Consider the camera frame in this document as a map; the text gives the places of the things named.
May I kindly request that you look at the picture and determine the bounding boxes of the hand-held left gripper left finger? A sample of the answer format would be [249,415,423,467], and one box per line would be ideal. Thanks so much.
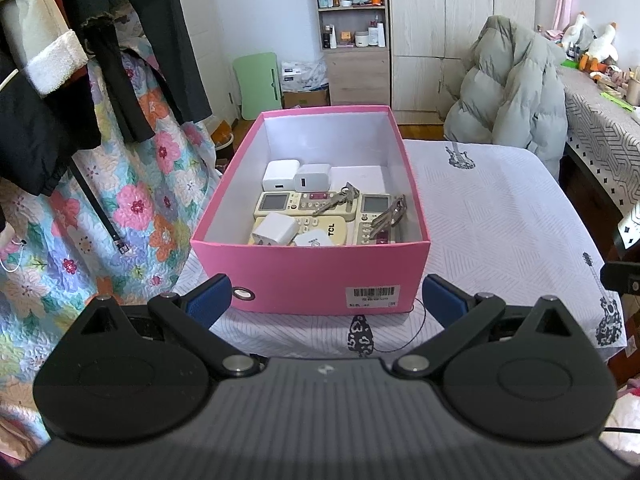
[75,273,266,380]

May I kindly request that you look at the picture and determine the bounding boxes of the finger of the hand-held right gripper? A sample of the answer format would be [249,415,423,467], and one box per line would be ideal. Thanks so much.
[600,259,640,295]

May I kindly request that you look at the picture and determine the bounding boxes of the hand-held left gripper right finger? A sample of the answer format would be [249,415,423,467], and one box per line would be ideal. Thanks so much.
[392,273,578,380]

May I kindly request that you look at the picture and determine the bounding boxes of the small white charger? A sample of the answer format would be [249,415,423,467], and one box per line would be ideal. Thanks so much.
[248,211,300,247]

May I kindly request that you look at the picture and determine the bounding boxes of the silver key bunch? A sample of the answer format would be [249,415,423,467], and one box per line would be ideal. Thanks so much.
[315,182,361,216]
[370,194,407,236]

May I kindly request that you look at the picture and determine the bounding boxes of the pink cardboard box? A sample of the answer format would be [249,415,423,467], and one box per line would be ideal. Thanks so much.
[190,105,432,317]

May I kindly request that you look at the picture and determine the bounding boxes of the white remote red label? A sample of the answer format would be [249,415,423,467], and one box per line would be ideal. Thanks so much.
[352,193,398,246]

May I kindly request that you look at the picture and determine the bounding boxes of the white charger with logo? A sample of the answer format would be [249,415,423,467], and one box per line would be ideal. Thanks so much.
[292,230,332,248]

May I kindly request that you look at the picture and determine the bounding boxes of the long cream remote control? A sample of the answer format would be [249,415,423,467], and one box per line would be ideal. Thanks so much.
[248,215,348,247]

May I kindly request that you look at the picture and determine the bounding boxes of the large rounded white charger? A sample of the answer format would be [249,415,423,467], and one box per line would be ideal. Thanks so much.
[261,160,300,192]

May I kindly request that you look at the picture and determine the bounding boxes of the boxy white charger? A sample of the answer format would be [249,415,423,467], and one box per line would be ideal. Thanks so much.
[294,163,332,192]

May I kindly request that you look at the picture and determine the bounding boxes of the white guitar print table cover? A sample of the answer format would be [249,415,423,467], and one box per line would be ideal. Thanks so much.
[172,137,626,361]

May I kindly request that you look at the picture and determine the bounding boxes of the floral quilt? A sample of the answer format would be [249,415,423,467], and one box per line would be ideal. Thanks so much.
[0,40,236,441]

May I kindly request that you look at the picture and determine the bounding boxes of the geometric patterned tablecloth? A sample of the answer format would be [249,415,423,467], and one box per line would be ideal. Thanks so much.
[562,65,640,251]

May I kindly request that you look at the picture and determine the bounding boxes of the black belt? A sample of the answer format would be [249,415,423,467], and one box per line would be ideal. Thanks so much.
[70,160,130,256]

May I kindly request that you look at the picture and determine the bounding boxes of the grey puffer jacket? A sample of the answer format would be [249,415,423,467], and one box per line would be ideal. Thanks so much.
[442,15,568,181]

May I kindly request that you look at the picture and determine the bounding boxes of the green folding stool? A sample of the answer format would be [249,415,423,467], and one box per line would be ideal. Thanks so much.
[233,51,283,121]

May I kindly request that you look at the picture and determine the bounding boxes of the white goose plush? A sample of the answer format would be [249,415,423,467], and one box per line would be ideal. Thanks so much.
[560,11,596,51]
[585,22,621,63]

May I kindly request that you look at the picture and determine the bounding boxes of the wooden shelf unit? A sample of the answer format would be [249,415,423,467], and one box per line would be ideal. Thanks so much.
[312,0,392,107]

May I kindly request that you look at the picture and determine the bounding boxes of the black jacket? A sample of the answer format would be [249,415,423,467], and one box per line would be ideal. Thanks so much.
[0,45,103,198]

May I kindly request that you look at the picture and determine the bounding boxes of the white packaging pile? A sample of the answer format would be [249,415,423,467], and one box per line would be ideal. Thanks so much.
[280,60,328,93]

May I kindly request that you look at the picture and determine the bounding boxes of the dark grey hanging shirt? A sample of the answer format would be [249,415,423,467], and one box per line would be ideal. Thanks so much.
[130,0,213,126]

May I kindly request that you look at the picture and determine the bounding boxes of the white door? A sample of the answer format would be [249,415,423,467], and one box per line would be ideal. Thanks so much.
[170,0,236,121]

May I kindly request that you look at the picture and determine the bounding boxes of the light wooden wardrobe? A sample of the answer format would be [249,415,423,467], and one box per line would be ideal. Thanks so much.
[385,0,538,126]

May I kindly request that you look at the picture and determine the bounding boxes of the black hanging garment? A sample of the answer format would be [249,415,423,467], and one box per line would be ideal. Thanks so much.
[52,0,156,143]

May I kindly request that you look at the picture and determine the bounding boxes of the cream coat fleece cuff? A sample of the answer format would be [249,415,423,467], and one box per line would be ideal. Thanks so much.
[0,0,90,97]

